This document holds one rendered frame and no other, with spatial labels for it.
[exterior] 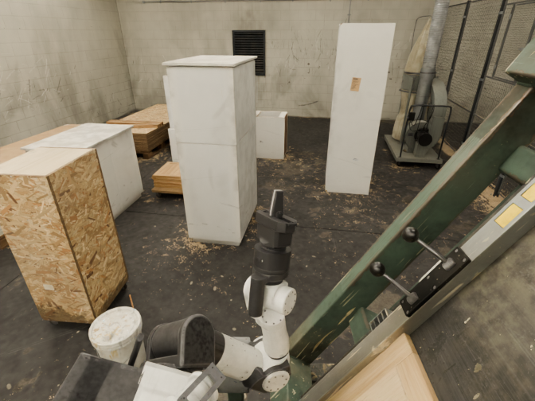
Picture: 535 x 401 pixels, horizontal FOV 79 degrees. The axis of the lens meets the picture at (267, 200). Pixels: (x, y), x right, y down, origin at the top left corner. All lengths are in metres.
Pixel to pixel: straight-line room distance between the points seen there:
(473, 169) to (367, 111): 3.30
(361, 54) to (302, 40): 4.51
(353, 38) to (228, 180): 2.17
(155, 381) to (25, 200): 1.78
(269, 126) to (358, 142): 1.79
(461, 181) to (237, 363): 0.76
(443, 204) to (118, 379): 0.89
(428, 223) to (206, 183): 2.37
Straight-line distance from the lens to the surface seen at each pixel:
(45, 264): 2.60
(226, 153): 2.94
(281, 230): 0.72
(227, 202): 3.14
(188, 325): 0.81
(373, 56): 4.16
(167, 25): 9.39
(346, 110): 4.22
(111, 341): 2.27
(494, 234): 0.83
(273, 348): 0.94
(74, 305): 2.75
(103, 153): 3.97
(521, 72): 0.99
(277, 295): 0.79
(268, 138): 5.61
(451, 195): 1.03
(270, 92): 8.75
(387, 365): 0.94
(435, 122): 5.93
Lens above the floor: 1.97
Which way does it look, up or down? 27 degrees down
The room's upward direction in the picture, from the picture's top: straight up
